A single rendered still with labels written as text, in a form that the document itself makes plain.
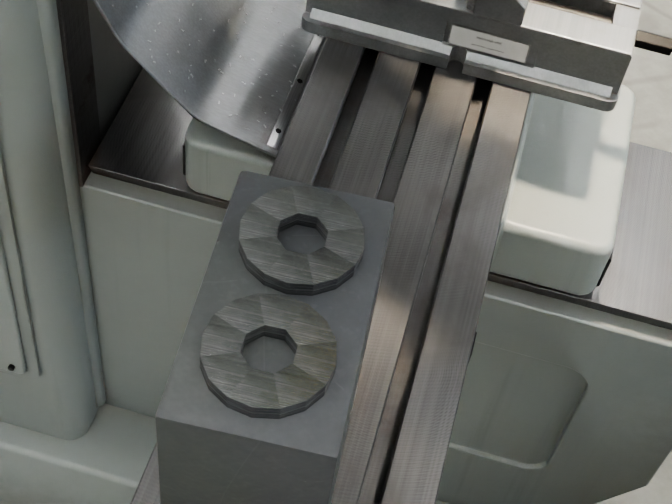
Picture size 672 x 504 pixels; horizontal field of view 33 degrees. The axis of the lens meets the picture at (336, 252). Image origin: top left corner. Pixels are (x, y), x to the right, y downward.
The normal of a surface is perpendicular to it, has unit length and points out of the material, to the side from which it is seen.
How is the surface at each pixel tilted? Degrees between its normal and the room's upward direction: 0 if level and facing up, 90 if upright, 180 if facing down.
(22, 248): 88
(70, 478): 68
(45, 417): 80
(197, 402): 0
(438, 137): 0
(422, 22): 90
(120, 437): 0
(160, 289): 90
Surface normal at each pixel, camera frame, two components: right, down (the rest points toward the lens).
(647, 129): 0.10, -0.61
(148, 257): -0.26, 0.75
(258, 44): 0.33, -0.52
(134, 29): 0.83, -0.20
